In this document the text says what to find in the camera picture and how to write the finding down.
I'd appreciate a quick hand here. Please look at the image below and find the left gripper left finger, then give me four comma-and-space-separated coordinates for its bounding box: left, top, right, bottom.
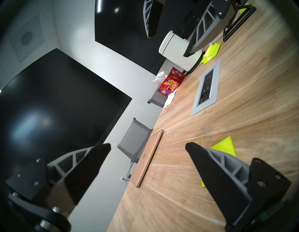
6, 143, 111, 206

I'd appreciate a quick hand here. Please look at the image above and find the black laptop stand frame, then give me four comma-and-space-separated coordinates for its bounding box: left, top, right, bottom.
223, 5, 256, 42

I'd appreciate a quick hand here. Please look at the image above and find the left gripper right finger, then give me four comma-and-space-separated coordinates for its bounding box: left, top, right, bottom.
185, 142, 292, 231

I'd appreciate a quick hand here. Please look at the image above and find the rose gold closed laptop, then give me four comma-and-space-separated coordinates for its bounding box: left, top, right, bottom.
129, 129, 163, 188

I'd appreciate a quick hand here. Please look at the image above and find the grey table power outlet box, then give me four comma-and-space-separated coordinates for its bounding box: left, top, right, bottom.
190, 59, 221, 116

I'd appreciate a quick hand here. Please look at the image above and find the large black wall television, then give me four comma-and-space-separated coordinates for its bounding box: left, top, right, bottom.
95, 0, 199, 76

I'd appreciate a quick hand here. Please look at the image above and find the black video sound bar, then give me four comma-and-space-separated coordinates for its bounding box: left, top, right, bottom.
174, 9, 201, 40

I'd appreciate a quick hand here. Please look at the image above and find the yellow sticky note pad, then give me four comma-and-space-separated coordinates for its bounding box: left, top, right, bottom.
201, 136, 237, 188

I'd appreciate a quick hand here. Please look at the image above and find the grey mesh office chair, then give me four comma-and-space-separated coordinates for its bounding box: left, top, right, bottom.
117, 118, 153, 181
147, 90, 168, 108

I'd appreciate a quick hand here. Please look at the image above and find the colourful floral tissue box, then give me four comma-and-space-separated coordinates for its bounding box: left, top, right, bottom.
152, 67, 185, 97

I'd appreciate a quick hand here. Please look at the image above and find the white cylindrical trash bin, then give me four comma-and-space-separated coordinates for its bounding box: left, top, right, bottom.
159, 30, 203, 76

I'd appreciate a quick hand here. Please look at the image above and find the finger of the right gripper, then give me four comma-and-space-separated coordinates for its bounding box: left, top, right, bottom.
143, 0, 164, 38
183, 0, 234, 58

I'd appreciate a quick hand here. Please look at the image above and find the white paper napkin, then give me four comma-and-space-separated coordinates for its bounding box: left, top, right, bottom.
163, 90, 179, 110

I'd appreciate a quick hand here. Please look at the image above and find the black curved computer monitor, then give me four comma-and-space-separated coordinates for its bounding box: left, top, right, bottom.
0, 48, 132, 187

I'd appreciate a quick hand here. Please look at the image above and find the pile of loose yellow notes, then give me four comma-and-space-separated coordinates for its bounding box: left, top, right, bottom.
200, 42, 221, 64

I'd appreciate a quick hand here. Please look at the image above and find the round grey ceiling speaker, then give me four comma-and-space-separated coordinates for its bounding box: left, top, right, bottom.
21, 31, 33, 46

